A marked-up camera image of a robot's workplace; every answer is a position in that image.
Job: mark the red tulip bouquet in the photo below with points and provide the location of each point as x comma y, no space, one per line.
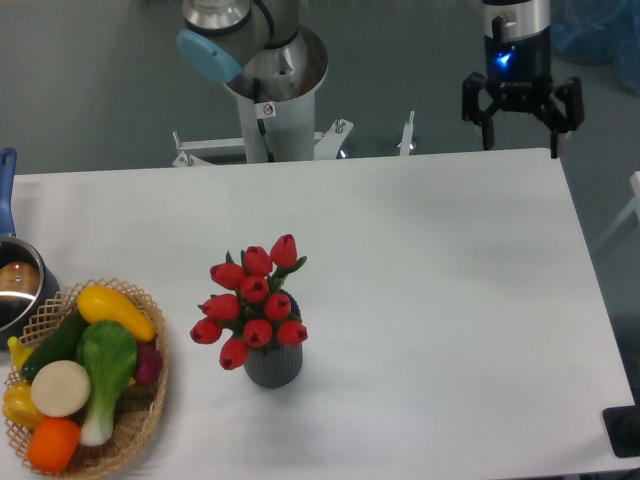
260,315

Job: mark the green cucumber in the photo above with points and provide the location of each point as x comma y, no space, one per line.
60,345

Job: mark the grey ribbed vase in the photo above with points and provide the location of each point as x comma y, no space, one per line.
275,353

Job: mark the yellow bell pepper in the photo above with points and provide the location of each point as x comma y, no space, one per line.
19,408

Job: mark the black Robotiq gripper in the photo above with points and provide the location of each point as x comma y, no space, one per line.
518,66

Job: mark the yellow banana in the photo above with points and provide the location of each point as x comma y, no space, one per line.
19,352

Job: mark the cream round bun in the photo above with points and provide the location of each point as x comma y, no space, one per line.
61,388

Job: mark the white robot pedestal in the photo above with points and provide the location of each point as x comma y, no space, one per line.
271,132

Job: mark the green bok choy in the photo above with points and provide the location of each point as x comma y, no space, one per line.
108,353

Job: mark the woven wicker basket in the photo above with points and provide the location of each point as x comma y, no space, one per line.
138,411

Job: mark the yellow squash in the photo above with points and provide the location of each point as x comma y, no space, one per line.
98,303

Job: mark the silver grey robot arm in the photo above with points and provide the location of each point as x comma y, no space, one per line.
274,65

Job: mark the blue handled saucepan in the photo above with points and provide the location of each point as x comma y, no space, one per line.
26,281

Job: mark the white chair frame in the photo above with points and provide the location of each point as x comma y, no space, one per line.
622,224

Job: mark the black device at table edge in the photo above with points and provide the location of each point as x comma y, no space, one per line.
622,426

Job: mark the blue plastic bag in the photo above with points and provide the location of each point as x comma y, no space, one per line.
599,32

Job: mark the orange fruit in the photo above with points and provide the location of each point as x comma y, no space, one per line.
53,444

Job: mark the purple red onion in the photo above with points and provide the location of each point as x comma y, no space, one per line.
149,364

